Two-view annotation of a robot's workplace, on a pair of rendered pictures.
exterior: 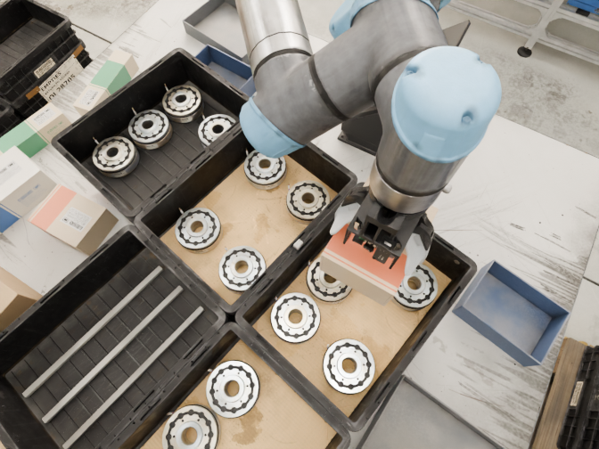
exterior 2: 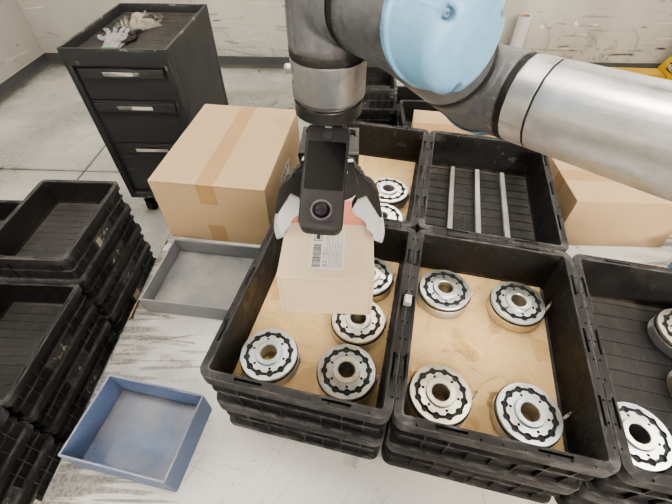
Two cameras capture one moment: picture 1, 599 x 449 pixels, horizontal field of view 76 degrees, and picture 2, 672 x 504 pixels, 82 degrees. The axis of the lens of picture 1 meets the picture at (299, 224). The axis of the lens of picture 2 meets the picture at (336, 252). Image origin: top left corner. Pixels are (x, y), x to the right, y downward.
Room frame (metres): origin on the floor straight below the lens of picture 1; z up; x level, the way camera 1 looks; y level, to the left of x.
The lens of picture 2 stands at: (0.55, -0.29, 1.49)
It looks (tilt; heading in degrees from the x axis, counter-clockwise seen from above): 48 degrees down; 151
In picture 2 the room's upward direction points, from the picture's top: straight up
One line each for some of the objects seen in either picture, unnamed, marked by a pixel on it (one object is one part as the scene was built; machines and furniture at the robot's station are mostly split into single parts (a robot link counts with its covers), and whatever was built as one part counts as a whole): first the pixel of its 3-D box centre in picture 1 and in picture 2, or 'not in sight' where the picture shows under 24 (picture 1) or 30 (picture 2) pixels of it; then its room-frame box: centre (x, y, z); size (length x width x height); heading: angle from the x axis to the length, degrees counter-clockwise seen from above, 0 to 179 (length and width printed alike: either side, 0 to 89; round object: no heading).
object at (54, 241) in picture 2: not in sight; (83, 258); (-0.78, -0.67, 0.37); 0.40 x 0.30 x 0.45; 149
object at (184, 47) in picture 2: not in sight; (171, 116); (-1.57, -0.14, 0.45); 0.60 x 0.45 x 0.90; 148
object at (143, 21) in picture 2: not in sight; (140, 19); (-1.69, -0.12, 0.88); 0.29 x 0.22 x 0.03; 148
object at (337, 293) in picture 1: (330, 277); (358, 319); (0.22, -0.07, 0.86); 0.10 x 0.10 x 0.01
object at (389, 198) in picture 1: (410, 176); (325, 77); (0.20, -0.11, 1.32); 0.08 x 0.08 x 0.05
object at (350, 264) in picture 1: (377, 240); (329, 251); (0.22, -0.12, 1.08); 0.16 x 0.12 x 0.07; 148
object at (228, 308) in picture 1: (249, 201); (494, 326); (0.38, 0.11, 0.92); 0.40 x 0.30 x 0.02; 138
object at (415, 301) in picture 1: (413, 283); (269, 354); (0.20, -0.24, 0.86); 0.10 x 0.10 x 0.01
